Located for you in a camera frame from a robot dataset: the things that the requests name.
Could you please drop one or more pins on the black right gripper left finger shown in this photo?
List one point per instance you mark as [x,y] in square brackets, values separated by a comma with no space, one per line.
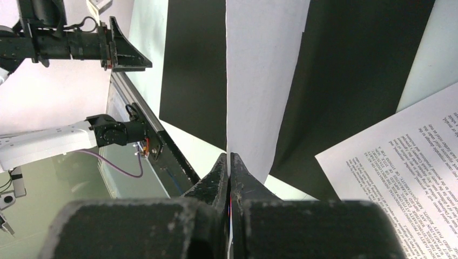
[194,225]

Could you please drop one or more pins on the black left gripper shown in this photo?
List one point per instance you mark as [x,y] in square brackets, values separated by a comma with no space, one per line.
[42,34]

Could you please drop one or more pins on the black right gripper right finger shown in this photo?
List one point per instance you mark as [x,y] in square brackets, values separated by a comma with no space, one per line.
[265,226]

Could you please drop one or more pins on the red folder with black inside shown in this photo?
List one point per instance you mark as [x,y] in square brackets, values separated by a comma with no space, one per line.
[353,64]

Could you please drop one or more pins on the printed paper sheet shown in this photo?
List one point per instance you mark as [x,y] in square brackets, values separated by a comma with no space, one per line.
[263,40]

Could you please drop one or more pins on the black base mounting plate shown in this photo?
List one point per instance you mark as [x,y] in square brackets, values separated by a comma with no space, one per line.
[168,162]

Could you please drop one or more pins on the lower printed paper sheets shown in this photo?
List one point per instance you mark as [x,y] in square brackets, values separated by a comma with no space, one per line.
[407,164]

